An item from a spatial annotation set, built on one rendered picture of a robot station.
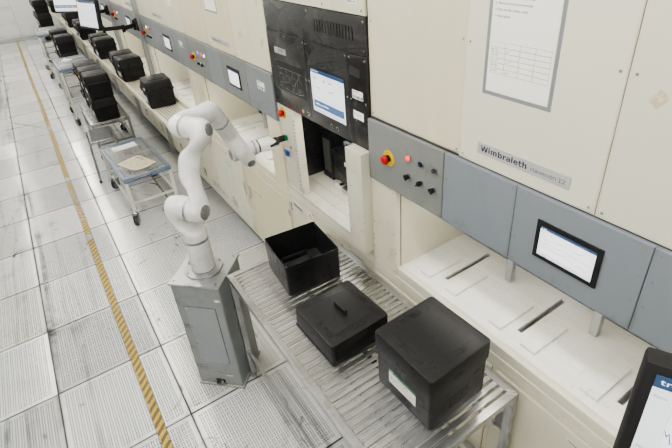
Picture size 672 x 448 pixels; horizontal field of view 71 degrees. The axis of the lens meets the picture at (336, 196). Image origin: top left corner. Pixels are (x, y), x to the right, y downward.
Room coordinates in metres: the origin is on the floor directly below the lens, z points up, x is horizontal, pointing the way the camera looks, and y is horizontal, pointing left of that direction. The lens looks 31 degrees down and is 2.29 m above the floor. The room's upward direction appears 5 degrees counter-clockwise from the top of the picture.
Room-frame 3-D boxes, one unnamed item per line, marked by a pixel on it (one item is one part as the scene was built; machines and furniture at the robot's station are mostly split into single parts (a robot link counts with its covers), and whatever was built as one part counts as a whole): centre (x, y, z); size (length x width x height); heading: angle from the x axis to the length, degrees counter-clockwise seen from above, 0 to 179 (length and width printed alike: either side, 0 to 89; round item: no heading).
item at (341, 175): (2.46, -0.14, 1.06); 0.24 x 0.20 x 0.32; 32
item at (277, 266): (1.87, 0.19, 0.85); 0.28 x 0.28 x 0.17; 26
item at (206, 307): (1.96, 0.71, 0.38); 0.28 x 0.28 x 0.76; 76
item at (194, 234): (1.97, 0.74, 1.07); 0.19 x 0.12 x 0.24; 64
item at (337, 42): (2.44, -0.30, 0.98); 0.95 x 0.88 x 1.95; 121
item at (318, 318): (1.47, 0.02, 0.83); 0.29 x 0.29 x 0.13; 33
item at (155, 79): (4.60, 1.66, 0.93); 0.30 x 0.28 x 0.26; 28
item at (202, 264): (1.96, 0.71, 0.85); 0.19 x 0.19 x 0.18
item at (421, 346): (1.15, -0.29, 0.89); 0.29 x 0.29 x 0.25; 33
